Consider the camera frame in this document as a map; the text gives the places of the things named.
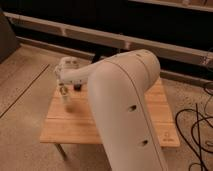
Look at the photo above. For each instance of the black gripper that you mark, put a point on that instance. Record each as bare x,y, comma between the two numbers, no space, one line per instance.
77,87

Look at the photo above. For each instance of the white plastic bottle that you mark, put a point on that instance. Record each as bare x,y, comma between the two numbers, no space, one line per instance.
65,95

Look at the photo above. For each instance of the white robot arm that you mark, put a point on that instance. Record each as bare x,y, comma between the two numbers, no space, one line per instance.
116,88

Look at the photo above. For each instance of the wooden slatted table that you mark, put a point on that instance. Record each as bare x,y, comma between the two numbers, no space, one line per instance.
73,124

